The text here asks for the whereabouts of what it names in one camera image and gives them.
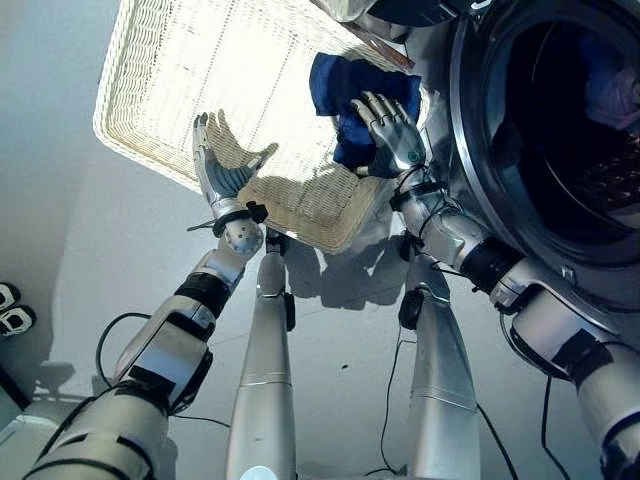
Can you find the left silver robot leg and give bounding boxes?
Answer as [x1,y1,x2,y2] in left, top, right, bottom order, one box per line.
[224,228,298,480]

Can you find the black cable loop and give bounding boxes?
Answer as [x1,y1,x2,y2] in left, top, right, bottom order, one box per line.
[94,312,152,387]

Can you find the silver robot leg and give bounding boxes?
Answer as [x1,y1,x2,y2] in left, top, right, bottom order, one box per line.
[398,234,482,480]
[224,228,298,480]

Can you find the silver front-load washing machine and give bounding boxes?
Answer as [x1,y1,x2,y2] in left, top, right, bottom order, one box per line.
[418,0,640,312]

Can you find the right silver robot leg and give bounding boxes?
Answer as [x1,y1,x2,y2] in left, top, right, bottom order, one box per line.
[398,234,482,480]

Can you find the black and white shoe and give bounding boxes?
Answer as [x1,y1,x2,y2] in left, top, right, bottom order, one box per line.
[0,304,38,338]
[0,282,22,312]

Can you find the white wicker laundry basket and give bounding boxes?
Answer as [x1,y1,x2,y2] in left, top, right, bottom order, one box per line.
[92,0,422,255]

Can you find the long black cable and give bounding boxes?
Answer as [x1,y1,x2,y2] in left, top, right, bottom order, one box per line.
[364,327,519,480]

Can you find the dark furniture base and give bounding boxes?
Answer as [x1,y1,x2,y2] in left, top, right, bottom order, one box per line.
[0,363,32,412]

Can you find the brown wooden board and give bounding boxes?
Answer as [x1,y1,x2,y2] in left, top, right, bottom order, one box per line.
[344,22,417,72]

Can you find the dark blue cloth garment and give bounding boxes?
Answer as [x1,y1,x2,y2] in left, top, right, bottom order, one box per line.
[308,52,423,171]

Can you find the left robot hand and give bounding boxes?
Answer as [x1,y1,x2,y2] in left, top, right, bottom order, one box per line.
[192,111,265,210]

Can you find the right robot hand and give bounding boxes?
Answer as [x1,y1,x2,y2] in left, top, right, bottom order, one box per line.
[349,90,428,180]

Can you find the pale garment in drum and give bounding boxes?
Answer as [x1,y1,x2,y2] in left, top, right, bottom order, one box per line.
[583,63,640,132]

